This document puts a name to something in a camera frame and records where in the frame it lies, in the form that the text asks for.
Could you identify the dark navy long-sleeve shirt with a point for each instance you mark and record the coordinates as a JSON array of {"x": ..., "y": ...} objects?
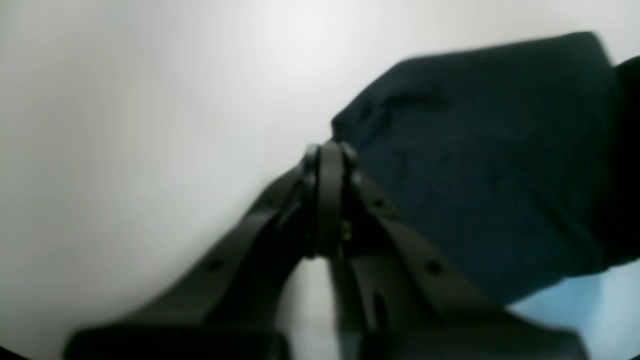
[{"x": 519, "y": 162}]

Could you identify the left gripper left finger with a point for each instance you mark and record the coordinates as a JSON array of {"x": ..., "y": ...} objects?
[{"x": 225, "y": 307}]

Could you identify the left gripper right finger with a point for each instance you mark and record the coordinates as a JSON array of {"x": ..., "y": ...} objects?
[{"x": 398, "y": 297}]

